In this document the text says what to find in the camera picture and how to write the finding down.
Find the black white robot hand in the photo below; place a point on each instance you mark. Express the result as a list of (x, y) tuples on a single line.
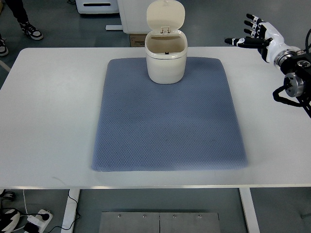
[(264, 37)]

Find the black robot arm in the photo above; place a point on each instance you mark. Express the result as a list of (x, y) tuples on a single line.
[(296, 66)]

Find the cream trash bin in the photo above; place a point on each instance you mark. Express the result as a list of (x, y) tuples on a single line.
[(166, 54)]

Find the cream trash bin lid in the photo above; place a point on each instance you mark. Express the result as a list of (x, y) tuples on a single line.
[(165, 14)]

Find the cardboard box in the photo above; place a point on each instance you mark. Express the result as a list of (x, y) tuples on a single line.
[(137, 40)]

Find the white cabinet base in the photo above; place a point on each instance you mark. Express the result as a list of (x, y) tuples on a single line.
[(133, 17)]

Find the blue quilted mat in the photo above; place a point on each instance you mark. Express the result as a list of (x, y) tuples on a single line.
[(188, 125)]

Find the white table leg right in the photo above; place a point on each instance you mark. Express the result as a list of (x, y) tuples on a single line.
[(249, 210)]

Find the white table leg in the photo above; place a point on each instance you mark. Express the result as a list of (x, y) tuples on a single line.
[(249, 210), (70, 214)]

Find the white appliance with slot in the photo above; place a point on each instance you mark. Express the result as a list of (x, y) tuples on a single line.
[(97, 6)]

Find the metal floor plate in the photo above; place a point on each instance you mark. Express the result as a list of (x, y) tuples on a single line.
[(159, 222)]

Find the black white sneaker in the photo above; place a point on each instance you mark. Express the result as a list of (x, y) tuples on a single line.
[(3, 49), (31, 31)]

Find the white table leg left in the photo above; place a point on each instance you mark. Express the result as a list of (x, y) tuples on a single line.
[(70, 214)]

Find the white power strip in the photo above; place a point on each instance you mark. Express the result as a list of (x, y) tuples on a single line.
[(41, 219)]

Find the black white shoe lower edge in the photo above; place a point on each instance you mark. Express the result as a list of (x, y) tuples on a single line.
[(7, 195)]

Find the black white shoe bottom left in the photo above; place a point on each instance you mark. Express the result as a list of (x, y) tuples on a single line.
[(9, 220)]

